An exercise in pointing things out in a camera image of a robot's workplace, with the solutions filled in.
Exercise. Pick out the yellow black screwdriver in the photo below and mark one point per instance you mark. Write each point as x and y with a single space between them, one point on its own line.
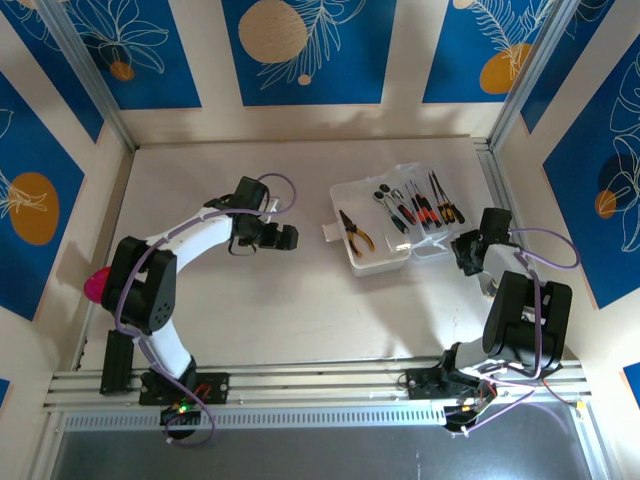
444 212
455 213

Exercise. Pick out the long black orange screwdriver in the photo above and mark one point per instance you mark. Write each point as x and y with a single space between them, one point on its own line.
432 216

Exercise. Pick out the clear plastic tool box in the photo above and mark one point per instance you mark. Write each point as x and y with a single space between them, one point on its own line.
375 262

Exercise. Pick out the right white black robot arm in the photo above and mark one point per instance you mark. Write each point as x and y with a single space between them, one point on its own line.
520 320

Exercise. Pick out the pink plastic cup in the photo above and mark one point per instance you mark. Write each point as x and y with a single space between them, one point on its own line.
95 287

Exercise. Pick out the black rectangular block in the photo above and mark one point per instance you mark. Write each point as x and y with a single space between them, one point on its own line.
117 365

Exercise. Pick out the left black controller box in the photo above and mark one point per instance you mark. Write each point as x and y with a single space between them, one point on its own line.
180 414

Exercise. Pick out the aluminium side rail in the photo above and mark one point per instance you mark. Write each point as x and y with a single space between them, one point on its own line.
500 190

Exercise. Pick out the blue floral wall panel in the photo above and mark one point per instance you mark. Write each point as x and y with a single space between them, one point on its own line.
30 150
150 75
340 75
460 60
585 175

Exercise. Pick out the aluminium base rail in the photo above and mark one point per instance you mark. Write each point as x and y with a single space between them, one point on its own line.
320 380

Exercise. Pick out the aluminium frame post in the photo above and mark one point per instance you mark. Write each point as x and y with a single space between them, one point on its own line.
530 70
85 70

